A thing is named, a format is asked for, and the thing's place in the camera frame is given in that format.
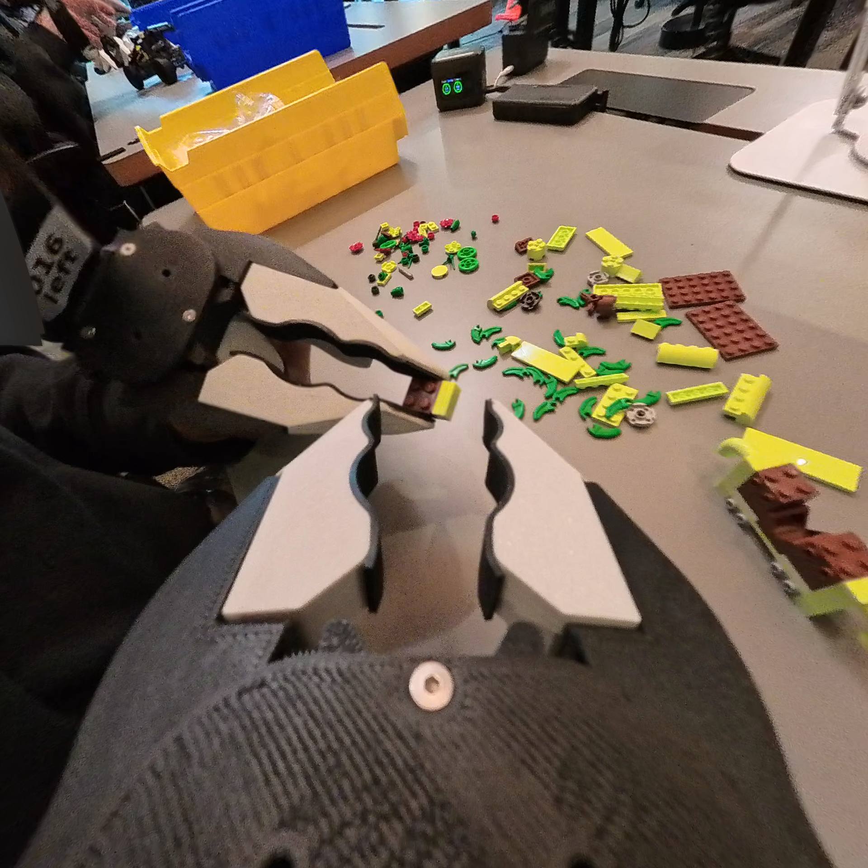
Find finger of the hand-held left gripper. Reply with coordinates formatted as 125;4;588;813
234;261;450;381
195;315;438;436

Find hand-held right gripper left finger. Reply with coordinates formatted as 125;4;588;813
220;399;382;625

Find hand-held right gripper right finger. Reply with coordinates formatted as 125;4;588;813
478;399;643;628

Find person's left forearm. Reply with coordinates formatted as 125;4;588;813
0;353;225;476

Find person's left hand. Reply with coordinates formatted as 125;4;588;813
274;338;314;386

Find scattered green leaf pieces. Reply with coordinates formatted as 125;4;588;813
432;268;682;440

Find yellow plastic bin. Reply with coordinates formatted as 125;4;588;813
134;49;409;235

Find pile of tiny flower pieces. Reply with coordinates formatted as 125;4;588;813
348;213;503;320

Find clear plastic bag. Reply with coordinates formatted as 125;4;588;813
231;88;289;119

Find scattered lime bricks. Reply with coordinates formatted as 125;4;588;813
376;225;863;494

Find lime and brown brick model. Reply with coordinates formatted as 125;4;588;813
717;437;868;645

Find black and white toy car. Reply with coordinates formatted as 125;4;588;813
81;20;194;92

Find brown studded plate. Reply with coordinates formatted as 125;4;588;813
685;300;779;362
659;270;747;309

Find black device with green display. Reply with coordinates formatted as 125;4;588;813
430;46;488;113

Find blue plastic bin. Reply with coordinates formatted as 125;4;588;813
129;0;352;92

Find flat black box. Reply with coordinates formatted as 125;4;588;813
491;83;608;126

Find black power bank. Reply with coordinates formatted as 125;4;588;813
500;0;552;75

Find dark grey desk mat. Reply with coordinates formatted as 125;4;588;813
563;68;757;124

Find white monitor stand base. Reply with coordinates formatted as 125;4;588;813
729;0;868;204

